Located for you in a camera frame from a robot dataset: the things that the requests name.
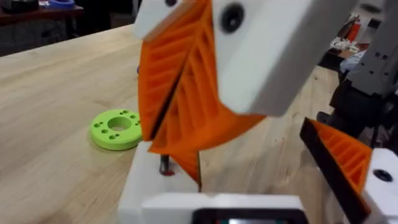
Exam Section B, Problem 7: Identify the white orange left gripper right finger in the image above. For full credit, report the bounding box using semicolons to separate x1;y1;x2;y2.
299;117;398;224

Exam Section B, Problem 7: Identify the finger of the white orange right gripper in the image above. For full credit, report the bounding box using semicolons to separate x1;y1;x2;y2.
148;0;359;154
132;0;213;141

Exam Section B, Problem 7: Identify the bare white left gripper left finger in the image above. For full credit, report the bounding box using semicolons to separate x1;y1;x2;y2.
118;140;200;224

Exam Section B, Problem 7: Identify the green disc with holes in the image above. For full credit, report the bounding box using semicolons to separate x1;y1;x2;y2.
90;108;144;152

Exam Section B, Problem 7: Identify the heap of clutter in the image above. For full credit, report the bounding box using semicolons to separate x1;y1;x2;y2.
329;14;371;74

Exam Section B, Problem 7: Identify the dark wooden side table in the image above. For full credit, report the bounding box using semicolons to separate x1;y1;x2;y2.
0;4;85;27

